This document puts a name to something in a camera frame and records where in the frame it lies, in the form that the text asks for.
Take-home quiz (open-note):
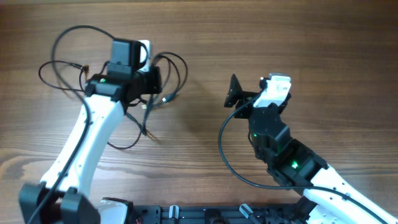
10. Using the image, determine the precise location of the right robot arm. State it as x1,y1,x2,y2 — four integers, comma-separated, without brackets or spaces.
224,73,397,223

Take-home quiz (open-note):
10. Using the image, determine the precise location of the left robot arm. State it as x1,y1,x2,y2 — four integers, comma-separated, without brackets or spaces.
19,39,161,223

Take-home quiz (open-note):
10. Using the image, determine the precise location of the right camera black cable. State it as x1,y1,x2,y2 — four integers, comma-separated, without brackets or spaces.
218,79,389,224

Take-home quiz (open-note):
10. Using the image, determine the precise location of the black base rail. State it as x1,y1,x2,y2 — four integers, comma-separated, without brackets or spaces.
129,204,306,224

